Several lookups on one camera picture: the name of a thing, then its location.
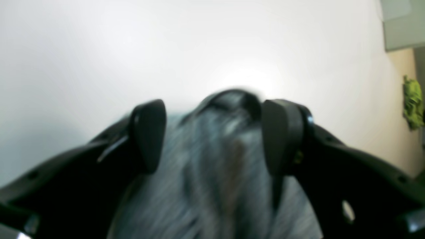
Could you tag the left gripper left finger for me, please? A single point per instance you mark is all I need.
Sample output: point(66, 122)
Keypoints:
point(76, 194)

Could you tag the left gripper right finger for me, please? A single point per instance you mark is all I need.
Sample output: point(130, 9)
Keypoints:
point(354, 195)

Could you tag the green object on floor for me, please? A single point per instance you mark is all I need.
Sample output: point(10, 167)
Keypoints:
point(413, 109)

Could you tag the grey long-sleeve shirt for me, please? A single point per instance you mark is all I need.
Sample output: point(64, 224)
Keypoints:
point(212, 181)

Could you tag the translucent plastic box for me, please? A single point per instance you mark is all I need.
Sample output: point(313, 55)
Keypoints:
point(403, 24)

